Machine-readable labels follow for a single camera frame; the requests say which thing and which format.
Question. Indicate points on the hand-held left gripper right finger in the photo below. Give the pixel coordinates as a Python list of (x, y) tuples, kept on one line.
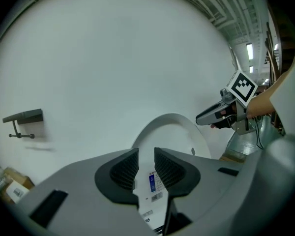
[(206, 185)]

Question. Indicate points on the brown cardboard box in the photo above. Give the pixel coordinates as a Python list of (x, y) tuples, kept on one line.
[(22, 178)]

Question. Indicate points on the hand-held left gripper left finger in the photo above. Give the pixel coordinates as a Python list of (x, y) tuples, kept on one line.
[(76, 200)]

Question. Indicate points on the person's right hand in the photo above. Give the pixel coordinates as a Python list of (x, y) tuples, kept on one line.
[(213, 126)]

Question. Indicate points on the grey painted ramp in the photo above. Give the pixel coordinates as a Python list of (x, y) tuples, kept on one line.
[(245, 141)]

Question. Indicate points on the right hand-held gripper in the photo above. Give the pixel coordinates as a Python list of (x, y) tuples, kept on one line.
[(242, 87)]

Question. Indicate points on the wooden step platform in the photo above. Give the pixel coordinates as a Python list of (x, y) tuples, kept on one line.
[(232, 158)]

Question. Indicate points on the long ceiling light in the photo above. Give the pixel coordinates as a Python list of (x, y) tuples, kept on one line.
[(249, 51)]

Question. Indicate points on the person's right forearm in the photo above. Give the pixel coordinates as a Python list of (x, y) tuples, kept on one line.
[(263, 104)]

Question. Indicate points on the black wall shelf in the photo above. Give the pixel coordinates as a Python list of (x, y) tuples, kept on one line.
[(24, 114)]

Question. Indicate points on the white plastic curved appliance part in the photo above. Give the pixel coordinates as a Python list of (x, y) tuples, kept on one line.
[(172, 134)]

